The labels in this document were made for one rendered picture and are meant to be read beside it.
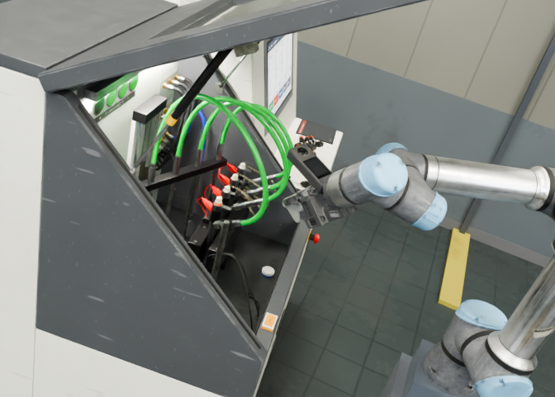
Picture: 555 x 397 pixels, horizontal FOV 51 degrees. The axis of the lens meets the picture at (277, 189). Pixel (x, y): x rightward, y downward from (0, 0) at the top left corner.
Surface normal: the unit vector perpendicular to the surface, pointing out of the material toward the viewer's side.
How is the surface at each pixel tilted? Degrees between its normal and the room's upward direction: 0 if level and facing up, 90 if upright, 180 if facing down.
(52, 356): 90
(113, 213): 90
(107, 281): 90
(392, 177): 45
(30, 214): 90
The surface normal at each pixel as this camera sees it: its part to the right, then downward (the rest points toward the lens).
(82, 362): -0.22, 0.45
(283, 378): 0.24, -0.83
